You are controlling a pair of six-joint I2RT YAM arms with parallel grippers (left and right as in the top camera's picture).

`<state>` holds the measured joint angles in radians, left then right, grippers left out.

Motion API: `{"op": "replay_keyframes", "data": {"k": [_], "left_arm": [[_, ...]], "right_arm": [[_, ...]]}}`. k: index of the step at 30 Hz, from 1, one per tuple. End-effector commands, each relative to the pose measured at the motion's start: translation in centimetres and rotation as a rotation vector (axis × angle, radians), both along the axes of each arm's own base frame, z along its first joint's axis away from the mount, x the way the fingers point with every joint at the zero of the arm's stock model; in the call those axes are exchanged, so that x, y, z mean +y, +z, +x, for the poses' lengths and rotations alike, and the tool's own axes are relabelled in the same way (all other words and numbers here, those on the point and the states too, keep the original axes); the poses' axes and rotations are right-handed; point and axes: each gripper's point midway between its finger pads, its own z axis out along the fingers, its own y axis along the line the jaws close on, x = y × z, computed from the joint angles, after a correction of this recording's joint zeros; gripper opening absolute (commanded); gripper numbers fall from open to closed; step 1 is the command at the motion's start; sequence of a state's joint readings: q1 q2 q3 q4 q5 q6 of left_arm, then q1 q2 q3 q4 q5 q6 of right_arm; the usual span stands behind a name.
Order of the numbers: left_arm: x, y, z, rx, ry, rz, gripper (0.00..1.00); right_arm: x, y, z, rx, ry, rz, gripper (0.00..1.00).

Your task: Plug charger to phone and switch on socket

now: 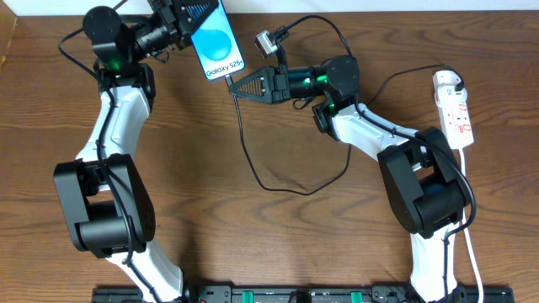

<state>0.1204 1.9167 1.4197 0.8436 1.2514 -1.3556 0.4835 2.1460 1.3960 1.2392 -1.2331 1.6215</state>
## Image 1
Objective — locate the white power strip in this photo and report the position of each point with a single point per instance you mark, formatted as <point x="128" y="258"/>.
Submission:
<point x="451" y="100"/>

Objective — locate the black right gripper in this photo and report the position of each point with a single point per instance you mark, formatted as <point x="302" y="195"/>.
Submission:
<point x="280" y="85"/>

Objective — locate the blue Galaxy smartphone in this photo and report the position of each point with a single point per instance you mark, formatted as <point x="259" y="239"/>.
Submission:
<point x="216" y="46"/>

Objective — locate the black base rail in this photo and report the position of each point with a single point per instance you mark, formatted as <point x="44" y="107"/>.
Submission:
<point x="377" y="293"/>

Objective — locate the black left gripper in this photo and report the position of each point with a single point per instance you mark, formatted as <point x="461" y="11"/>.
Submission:
<point x="167" y="22"/>

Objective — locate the brown wooden side panel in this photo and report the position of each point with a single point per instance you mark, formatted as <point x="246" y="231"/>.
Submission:
<point x="8" y="23"/>

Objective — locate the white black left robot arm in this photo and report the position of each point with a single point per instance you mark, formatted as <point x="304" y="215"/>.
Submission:
<point x="105" y="204"/>

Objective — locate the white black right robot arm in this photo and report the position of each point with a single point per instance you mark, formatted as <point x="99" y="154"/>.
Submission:
<point x="426" y="189"/>

